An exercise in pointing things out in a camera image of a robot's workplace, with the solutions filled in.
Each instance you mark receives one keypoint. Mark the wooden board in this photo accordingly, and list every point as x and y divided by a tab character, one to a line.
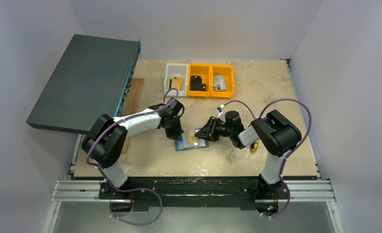
132	98

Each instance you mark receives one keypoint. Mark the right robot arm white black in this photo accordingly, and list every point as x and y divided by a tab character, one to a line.
275	131

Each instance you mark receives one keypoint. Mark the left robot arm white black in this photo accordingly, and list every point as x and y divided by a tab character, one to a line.
104	142

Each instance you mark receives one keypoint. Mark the dark grey network switch box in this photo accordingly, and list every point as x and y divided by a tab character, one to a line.
91	78

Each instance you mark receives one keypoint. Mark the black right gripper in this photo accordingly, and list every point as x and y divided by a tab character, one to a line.
212	129

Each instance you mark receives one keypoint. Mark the black cards in yellow bin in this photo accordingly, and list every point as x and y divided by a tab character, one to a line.
196	84

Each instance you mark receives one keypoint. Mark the aluminium frame rail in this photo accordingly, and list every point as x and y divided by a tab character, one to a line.
305	189

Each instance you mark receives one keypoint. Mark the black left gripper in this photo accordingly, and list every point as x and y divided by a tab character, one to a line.
174	129

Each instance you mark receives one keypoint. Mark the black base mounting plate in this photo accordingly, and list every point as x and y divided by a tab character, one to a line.
244	192

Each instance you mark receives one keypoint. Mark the white plastic bin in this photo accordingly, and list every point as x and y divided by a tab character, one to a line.
176	76

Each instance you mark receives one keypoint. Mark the teal card holder wallet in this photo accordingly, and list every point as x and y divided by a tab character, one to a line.
182	145

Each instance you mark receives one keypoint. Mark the silver cards in yellow bin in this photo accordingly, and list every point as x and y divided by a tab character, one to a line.
219	83

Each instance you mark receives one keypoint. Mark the yellow handled screwdriver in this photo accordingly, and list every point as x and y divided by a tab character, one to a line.
254	146

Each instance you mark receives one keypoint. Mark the yellow bin middle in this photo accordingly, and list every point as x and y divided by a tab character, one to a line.
205	72

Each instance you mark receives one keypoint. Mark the gold credit card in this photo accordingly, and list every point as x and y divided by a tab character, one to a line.
194	141

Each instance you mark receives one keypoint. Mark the yellow bin right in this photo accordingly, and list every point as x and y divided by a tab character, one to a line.
228	72

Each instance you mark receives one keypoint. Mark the gold cards in white bin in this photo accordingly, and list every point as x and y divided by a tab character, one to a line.
175	82

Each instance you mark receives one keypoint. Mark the yellow bin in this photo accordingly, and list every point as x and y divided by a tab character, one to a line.
228	72
205	72

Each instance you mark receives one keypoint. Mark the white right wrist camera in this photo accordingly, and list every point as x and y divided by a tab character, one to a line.
220	111

